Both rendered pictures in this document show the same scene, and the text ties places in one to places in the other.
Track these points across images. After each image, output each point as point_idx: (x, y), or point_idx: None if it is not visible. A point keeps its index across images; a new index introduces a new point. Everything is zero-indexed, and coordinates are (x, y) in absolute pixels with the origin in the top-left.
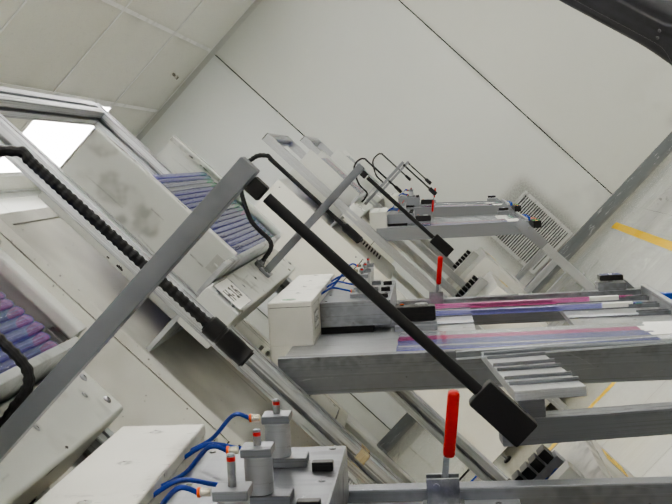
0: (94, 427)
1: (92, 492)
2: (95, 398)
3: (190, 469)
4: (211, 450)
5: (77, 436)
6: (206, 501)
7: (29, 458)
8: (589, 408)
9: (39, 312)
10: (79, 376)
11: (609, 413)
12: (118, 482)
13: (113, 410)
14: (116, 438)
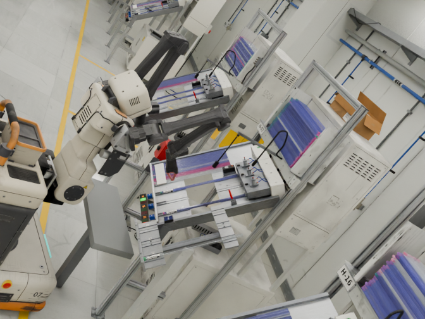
0: (284, 177)
1: (267, 165)
2: (289, 180)
3: (258, 170)
4: (267, 187)
5: (282, 173)
6: (257, 174)
7: (278, 163)
8: (212, 237)
9: (299, 167)
10: (294, 178)
11: (208, 234)
12: (266, 168)
13: (288, 184)
14: (280, 179)
